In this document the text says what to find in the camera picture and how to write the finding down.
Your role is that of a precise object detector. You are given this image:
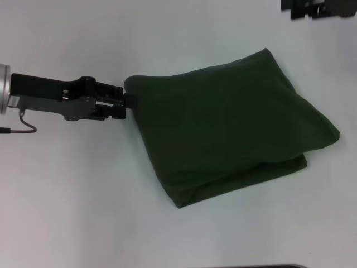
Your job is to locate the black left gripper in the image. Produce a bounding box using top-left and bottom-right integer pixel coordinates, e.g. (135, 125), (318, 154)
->
(9, 73), (140, 123)

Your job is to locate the dark green FREE t-shirt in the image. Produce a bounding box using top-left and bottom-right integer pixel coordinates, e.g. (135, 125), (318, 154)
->
(123, 47), (341, 210)

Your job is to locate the left gripper cable with plug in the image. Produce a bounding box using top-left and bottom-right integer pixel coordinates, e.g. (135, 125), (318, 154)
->
(0, 109), (38, 136)

